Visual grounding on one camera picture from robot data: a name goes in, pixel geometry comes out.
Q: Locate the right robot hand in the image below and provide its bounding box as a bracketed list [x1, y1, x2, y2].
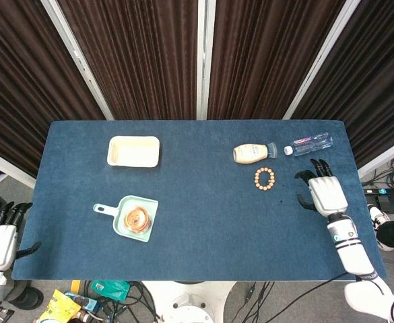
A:
[295, 158, 350, 217]

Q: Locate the wooden bead bracelet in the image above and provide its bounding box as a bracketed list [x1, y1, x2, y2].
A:
[254, 167, 275, 192]

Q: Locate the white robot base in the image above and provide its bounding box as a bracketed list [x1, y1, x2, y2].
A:
[141, 281, 238, 323]

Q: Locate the clear plastic water bottle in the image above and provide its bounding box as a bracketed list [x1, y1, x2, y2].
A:
[283, 131, 335, 157]

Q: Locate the white sneaker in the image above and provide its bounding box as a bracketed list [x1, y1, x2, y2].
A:
[368, 205, 394, 252]

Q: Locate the black foot pedal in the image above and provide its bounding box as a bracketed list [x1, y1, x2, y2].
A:
[374, 195, 394, 212]

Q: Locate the cream squeeze bottle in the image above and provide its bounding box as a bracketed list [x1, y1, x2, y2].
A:
[232, 142, 279, 166]

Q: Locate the yellow snack bag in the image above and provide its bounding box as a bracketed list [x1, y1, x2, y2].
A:
[36, 289, 82, 323]

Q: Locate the blue snack packet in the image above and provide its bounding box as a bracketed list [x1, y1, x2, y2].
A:
[65, 291, 100, 313]

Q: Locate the green snack bag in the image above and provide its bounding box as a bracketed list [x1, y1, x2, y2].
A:
[90, 280, 131, 303]

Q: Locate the blue table cloth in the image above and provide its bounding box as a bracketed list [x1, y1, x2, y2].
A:
[11, 120, 386, 282]

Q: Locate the dark brown pleated curtain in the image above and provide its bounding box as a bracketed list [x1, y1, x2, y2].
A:
[0, 0, 106, 179]
[292, 0, 394, 169]
[207, 0, 348, 120]
[57, 0, 201, 121]

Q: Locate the clear jar of rubber bands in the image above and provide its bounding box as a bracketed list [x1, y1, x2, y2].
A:
[122, 205, 153, 234]

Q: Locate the mint green dustpan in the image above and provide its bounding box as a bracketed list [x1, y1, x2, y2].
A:
[92, 196, 159, 244]

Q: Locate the cream plastic tray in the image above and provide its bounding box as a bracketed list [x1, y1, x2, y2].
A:
[106, 135, 161, 168]

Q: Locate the white frame rail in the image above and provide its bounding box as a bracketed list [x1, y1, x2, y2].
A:
[357, 133, 394, 179]
[0, 144, 38, 189]

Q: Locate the white frame post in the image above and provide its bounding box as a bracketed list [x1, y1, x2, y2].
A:
[40, 0, 115, 121]
[283, 0, 362, 120]
[195, 0, 217, 121]

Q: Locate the black cable tangle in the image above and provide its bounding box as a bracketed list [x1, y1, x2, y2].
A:
[81, 281, 162, 323]

